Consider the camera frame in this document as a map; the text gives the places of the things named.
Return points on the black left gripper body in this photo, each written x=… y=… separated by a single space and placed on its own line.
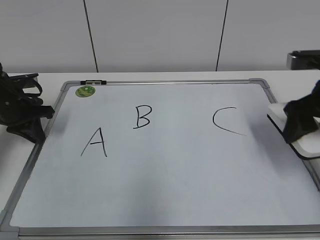
x=18 y=105

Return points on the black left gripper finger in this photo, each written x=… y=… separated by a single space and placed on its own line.
x=31 y=130

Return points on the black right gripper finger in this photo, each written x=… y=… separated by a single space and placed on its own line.
x=300 y=118

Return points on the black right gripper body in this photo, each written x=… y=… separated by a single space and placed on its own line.
x=315 y=93

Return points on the white rectangular board eraser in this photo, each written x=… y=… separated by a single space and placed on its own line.
x=308 y=146

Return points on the black silver hanging clip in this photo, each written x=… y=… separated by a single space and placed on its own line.
x=93 y=82

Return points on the white framed whiteboard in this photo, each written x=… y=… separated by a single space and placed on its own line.
x=163 y=159

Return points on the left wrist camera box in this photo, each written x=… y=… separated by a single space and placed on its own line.
x=25 y=81

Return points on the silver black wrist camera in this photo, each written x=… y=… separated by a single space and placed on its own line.
x=303 y=60

